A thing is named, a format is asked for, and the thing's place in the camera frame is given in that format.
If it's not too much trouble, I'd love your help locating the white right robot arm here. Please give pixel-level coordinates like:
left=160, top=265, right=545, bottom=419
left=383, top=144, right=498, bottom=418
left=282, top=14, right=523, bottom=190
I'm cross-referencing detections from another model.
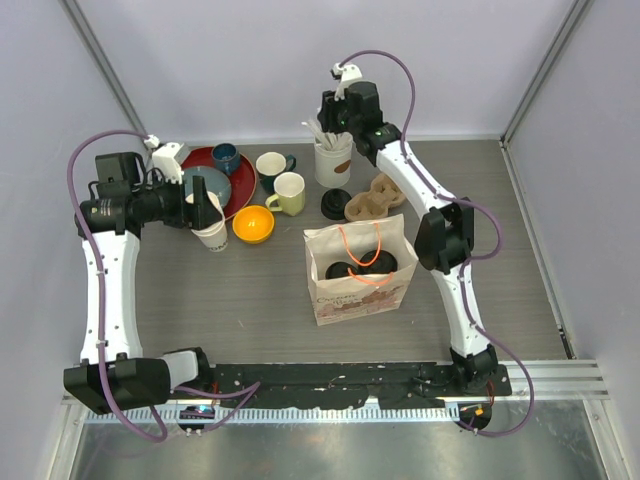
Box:
left=317, top=81, right=498, bottom=395

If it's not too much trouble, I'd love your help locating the brown paper bag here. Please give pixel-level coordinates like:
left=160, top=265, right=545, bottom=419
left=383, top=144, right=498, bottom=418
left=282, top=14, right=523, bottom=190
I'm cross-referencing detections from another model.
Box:
left=303, top=214, right=418, bottom=326

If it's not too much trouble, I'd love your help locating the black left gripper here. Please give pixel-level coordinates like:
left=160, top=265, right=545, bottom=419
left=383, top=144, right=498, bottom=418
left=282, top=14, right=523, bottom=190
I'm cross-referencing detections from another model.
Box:
left=133, top=170, right=222, bottom=230

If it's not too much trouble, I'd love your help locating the dark green mug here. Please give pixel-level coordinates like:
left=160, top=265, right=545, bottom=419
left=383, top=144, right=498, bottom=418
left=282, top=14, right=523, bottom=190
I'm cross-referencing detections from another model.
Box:
left=255, top=152, right=297, bottom=195

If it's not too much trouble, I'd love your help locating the white straw holder cup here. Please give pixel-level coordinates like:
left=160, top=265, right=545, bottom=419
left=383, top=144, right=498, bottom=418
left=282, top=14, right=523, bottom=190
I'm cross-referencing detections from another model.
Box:
left=314, top=134, right=353, bottom=189

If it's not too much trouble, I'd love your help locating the stack of black lids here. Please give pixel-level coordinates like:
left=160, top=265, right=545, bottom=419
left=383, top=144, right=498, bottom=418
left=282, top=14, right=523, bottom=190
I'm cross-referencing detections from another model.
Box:
left=321, top=188, right=352, bottom=221

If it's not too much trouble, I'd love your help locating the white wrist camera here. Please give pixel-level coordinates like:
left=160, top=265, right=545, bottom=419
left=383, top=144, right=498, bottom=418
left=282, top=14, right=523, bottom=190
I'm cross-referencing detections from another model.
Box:
left=143, top=135, right=190, bottom=184
left=331, top=63, right=363, bottom=101

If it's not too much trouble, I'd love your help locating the blue-grey plate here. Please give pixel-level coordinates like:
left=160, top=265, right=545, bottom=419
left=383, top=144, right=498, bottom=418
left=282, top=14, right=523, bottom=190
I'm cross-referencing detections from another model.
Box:
left=183, top=166, right=232, bottom=208

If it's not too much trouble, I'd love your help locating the orange bowl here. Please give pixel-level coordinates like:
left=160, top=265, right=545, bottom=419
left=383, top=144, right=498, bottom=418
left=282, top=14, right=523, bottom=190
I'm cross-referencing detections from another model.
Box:
left=232, top=205, right=275, bottom=245

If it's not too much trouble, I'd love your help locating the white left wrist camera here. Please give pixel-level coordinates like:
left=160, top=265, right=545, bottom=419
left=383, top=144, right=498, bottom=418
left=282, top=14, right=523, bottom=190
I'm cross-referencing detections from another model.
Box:
left=143, top=135, right=190, bottom=184

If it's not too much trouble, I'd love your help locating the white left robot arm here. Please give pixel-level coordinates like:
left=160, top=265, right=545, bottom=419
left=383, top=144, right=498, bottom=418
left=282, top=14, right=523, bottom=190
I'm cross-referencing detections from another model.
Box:
left=63, top=143, right=222, bottom=414

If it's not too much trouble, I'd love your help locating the small blue cup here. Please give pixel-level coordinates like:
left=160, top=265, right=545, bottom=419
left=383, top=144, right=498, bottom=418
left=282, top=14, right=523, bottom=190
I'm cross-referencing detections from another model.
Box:
left=211, top=143, right=241, bottom=176

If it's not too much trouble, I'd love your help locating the slotted cable duct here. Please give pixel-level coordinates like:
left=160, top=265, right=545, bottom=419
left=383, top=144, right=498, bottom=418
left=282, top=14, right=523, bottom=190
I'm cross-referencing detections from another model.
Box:
left=149, top=403, right=461, bottom=424

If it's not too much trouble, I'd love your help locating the cardboard cup carrier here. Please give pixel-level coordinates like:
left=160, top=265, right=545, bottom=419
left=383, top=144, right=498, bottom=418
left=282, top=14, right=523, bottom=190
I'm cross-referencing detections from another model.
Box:
left=371, top=173, right=406, bottom=209
left=344, top=193, right=389, bottom=222

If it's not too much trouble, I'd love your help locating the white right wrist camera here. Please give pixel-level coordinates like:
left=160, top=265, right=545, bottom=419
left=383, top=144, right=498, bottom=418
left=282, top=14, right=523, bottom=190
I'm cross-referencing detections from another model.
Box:
left=331, top=63, right=363, bottom=101

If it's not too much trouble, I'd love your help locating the red round tray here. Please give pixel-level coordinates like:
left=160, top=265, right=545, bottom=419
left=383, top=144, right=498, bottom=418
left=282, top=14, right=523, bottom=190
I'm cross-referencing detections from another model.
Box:
left=181, top=146, right=258, bottom=222

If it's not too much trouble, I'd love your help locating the pale green mug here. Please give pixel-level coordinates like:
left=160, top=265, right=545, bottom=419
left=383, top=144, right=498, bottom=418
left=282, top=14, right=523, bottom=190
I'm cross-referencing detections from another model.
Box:
left=265, top=172, right=305, bottom=216

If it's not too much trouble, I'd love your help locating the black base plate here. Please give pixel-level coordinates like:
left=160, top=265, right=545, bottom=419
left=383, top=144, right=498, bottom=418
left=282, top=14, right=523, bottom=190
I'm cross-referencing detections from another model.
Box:
left=189, top=362, right=512, bottom=410

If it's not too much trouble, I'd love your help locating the black cup lid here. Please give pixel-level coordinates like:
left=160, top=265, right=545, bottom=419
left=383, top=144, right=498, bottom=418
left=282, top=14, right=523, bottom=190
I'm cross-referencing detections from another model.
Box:
left=325, top=261, right=352, bottom=280
left=358, top=250, right=398, bottom=275

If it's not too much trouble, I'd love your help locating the stack of white paper cups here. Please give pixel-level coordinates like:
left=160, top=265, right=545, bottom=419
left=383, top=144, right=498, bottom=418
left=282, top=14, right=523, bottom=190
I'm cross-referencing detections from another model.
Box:
left=185, top=192, right=228, bottom=252

